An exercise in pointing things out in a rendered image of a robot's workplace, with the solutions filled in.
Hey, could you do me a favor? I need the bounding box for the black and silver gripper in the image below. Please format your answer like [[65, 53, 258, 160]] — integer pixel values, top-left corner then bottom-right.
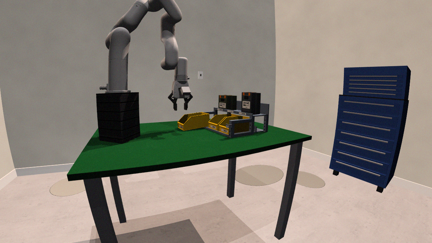
[[168, 80, 193, 111]]

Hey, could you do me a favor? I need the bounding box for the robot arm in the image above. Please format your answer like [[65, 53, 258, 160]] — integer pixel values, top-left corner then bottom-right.
[[100, 0, 189, 93]]

